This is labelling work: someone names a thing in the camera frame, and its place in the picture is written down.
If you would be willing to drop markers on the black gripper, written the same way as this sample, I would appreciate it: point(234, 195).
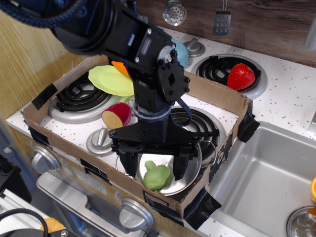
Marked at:
point(147, 136)

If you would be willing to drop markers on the green toy broccoli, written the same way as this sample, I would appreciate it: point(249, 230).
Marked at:
point(156, 176)

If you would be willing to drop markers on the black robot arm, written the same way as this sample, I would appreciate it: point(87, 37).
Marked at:
point(114, 28)

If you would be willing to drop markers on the silver metal pan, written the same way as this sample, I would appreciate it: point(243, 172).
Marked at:
point(187, 177)

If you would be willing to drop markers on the brown cardboard fence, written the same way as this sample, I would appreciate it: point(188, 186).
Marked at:
point(182, 212)

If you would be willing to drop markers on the red toy halved fruit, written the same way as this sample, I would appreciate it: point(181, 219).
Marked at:
point(117, 116)

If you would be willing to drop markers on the silver front right oven knob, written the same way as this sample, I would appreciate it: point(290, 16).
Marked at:
point(134, 216)

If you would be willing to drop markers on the silver oven knob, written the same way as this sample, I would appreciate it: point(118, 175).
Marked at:
point(43, 161)
point(134, 216)

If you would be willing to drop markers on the silver lower stove knob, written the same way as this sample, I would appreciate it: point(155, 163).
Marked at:
point(99, 143)

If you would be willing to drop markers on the silver stove knob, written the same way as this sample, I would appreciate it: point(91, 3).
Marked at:
point(99, 143)
point(131, 102)
point(195, 48)

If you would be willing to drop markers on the silver top stove knob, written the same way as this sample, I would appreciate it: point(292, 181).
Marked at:
point(131, 102)

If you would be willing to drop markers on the yellow-green toy plate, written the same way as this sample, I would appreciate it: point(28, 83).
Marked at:
point(110, 80)

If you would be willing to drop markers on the black front left burner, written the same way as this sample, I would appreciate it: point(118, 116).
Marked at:
point(80, 102)

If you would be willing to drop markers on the orange toy carrot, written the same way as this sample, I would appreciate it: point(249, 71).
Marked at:
point(121, 68)

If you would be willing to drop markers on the silver front left oven knob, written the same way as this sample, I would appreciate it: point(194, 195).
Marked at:
point(43, 161)

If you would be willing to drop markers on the light blue toy bowl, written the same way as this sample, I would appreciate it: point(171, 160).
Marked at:
point(182, 51)

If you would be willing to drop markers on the black rear right burner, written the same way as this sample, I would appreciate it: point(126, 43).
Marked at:
point(217, 68)

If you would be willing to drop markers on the grey toy sink basin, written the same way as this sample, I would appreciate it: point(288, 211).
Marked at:
point(264, 181)

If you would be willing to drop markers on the silver rear stove knob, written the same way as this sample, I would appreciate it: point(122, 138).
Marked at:
point(195, 48)

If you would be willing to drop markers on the red toy strawberry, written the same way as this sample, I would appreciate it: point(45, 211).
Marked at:
point(240, 77)

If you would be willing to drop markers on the orange object bottom left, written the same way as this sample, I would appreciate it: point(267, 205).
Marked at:
point(53, 225)

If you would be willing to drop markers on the hanging silver strainer ladle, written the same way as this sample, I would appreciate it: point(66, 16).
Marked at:
point(174, 12)

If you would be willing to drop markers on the hanging grey slotted spatula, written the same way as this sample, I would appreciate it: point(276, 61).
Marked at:
point(222, 21)

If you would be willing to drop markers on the silver bowl in corner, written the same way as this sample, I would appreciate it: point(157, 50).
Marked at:
point(302, 222)

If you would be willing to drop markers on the orange cup at edge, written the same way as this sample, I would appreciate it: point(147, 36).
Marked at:
point(313, 190)

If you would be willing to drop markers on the silver faucet pipe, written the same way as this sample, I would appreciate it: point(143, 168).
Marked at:
point(310, 41)

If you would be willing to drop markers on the silver oven door handle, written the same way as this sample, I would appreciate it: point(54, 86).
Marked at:
point(87, 216)

